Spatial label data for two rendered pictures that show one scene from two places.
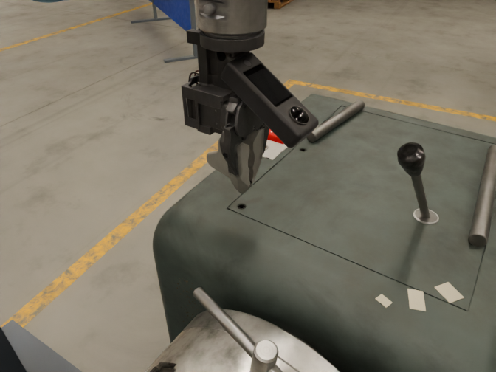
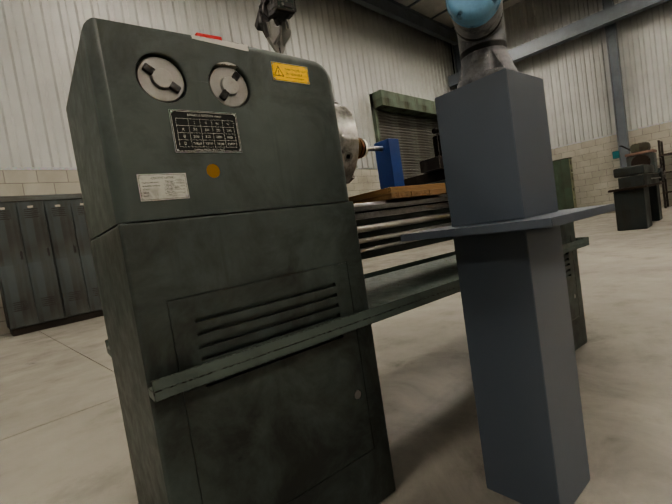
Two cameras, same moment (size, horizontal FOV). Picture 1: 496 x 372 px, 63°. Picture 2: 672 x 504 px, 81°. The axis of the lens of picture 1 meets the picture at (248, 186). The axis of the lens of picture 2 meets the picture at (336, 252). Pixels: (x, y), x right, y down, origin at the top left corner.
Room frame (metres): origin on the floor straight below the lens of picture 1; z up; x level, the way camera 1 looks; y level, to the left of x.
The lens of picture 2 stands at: (1.54, 0.46, 0.79)
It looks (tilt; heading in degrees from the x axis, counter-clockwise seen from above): 3 degrees down; 199
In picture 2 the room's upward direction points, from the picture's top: 9 degrees counter-clockwise
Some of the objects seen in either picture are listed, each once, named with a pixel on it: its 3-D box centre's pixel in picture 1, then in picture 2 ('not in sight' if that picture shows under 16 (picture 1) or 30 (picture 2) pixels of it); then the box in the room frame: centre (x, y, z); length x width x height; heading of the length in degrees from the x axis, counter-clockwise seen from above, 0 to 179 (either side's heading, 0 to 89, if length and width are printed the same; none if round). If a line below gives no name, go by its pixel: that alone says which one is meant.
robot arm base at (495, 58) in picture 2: not in sight; (485, 69); (0.38, 0.55, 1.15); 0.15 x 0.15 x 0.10
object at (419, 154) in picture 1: (410, 160); not in sight; (0.43, -0.20, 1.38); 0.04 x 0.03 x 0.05; 146
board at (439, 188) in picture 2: not in sight; (384, 198); (-0.02, 0.16, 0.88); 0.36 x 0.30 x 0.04; 56
